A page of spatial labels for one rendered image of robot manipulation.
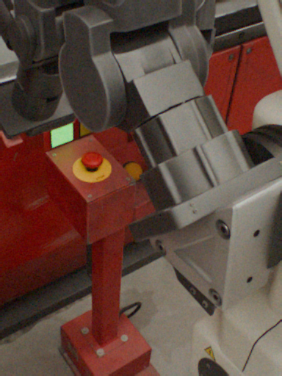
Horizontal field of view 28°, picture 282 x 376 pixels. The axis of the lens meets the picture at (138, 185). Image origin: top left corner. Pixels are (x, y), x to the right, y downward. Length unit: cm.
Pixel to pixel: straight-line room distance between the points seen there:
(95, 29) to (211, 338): 52
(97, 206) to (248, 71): 71
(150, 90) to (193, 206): 9
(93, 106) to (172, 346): 133
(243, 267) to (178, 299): 139
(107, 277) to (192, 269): 85
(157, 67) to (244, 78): 112
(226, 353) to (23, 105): 42
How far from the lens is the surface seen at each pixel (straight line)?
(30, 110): 68
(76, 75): 46
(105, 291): 135
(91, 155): 103
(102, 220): 105
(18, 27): 55
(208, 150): 41
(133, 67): 44
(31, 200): 135
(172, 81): 44
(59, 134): 107
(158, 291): 182
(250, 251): 43
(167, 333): 175
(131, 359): 156
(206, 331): 82
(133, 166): 113
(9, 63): 93
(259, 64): 158
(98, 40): 43
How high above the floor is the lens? 150
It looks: 45 degrees down
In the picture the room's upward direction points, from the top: 5 degrees clockwise
